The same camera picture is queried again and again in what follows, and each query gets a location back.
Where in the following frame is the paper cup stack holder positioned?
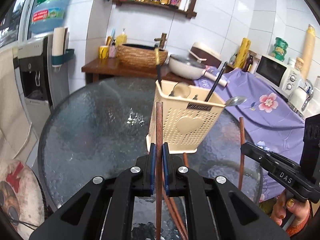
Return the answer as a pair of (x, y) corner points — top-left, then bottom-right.
(52, 27), (74, 68)

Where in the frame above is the yellow mug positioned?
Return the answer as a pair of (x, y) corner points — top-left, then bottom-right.
(99, 46), (109, 59)

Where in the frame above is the woven brown basin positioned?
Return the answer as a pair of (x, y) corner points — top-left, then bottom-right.
(116, 43), (168, 69)

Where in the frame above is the beige perforated utensil holder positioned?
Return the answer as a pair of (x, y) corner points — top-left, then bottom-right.
(146, 80), (225, 154)

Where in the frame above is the white pan with lid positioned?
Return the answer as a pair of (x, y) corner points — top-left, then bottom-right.
(168, 54), (217, 81)

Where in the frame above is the yellow roll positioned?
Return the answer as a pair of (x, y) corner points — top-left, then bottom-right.
(234, 37), (251, 69)

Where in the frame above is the round cartoon cushion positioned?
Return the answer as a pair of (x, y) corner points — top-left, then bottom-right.
(1, 160), (46, 239)

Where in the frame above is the grey water dispenser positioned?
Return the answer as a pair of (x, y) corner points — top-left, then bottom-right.
(15, 36), (71, 140)

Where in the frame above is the pink pump bottle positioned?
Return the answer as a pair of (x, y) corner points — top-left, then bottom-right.
(108, 40), (117, 58)

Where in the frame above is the tall paper cup stack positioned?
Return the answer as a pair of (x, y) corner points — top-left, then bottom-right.
(301, 24), (316, 80)

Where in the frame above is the brown wooden chopstick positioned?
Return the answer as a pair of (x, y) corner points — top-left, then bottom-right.
(169, 198), (188, 239)
(183, 153), (189, 167)
(162, 176), (188, 240)
(156, 102), (163, 240)
(238, 117), (245, 190)

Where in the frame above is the blue water bottle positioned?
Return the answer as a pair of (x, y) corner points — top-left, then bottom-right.
(30, 0), (70, 35)

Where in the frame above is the white kettle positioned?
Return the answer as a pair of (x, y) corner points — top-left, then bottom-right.
(287, 79), (314, 118)

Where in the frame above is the white microwave oven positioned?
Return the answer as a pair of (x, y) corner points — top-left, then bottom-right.
(254, 55), (302, 99)

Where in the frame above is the person's hand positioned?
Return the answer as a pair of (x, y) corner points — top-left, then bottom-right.
(271, 190), (310, 226)

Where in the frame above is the green bowl stack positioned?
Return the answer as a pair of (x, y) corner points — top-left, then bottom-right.
(271, 37), (288, 62)

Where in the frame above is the yellow soap dispenser bottle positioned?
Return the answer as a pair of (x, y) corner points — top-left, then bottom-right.
(116, 28), (127, 47)

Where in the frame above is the beige fabric chair cover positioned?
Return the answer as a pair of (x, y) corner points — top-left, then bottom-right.
(1, 48), (37, 163)

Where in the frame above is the wooden handled steel spoon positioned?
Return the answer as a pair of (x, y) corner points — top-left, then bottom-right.
(225, 96), (247, 107)

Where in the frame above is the purple floral cloth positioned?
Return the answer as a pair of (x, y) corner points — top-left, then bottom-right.
(189, 70), (304, 185)

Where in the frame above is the bronze faucet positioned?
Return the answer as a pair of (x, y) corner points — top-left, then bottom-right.
(154, 33), (167, 49)

